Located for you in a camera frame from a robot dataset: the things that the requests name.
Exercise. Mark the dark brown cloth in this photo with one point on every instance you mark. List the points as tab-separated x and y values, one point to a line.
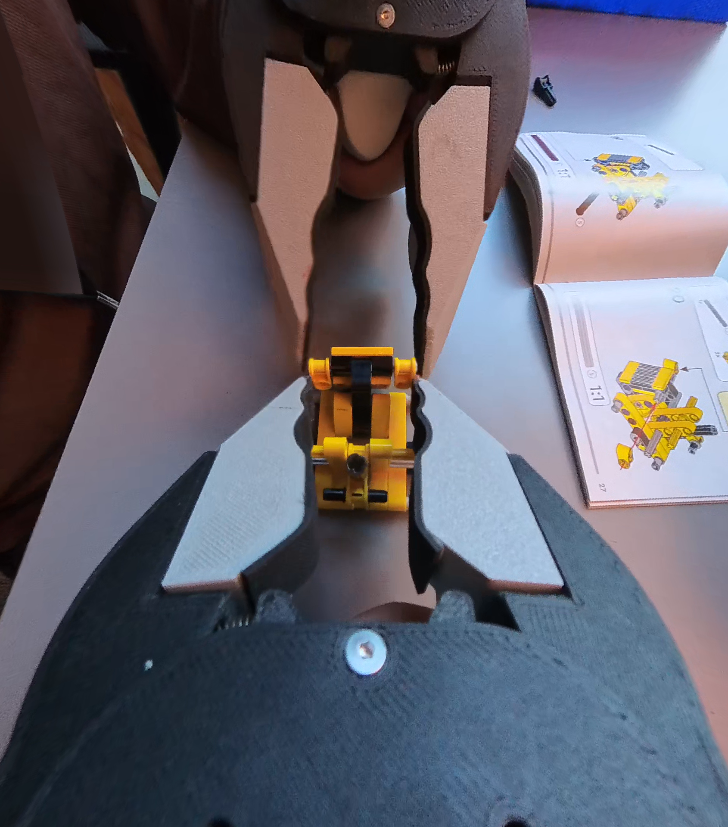
15	420

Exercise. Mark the yellow lego vehicle model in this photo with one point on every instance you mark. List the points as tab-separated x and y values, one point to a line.
338	413

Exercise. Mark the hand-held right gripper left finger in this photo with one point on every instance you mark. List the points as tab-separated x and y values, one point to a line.
241	491

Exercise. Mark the open lego instruction booklet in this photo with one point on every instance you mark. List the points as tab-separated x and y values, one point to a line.
648	245

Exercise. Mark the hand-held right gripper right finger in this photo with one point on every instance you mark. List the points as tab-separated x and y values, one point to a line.
480	504

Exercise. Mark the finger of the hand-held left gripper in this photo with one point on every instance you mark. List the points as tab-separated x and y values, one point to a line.
454	181
293	161

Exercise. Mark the small black lego piece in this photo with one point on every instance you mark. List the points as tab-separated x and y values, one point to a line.
545	88

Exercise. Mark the blue plastic bin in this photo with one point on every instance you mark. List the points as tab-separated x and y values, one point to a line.
629	8

